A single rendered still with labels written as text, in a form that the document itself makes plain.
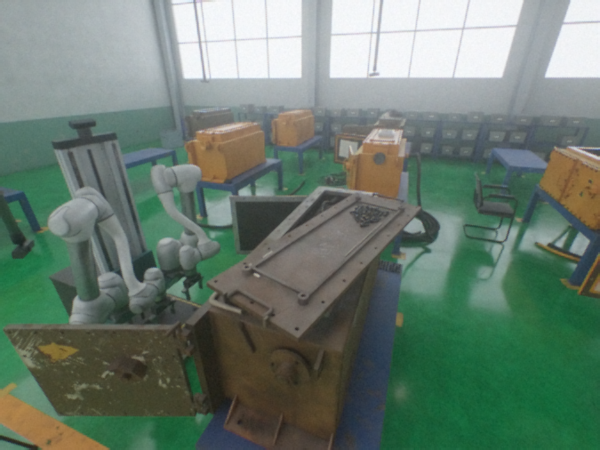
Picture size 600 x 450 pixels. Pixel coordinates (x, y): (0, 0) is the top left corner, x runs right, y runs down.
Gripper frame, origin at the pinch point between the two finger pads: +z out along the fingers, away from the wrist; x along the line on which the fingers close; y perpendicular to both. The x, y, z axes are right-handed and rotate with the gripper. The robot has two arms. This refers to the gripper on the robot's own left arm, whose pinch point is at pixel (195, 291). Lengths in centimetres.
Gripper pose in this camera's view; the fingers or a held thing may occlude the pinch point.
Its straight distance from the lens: 229.9
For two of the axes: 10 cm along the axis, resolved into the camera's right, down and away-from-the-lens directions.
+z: 0.0, 8.9, 4.5
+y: 9.2, 1.7, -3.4
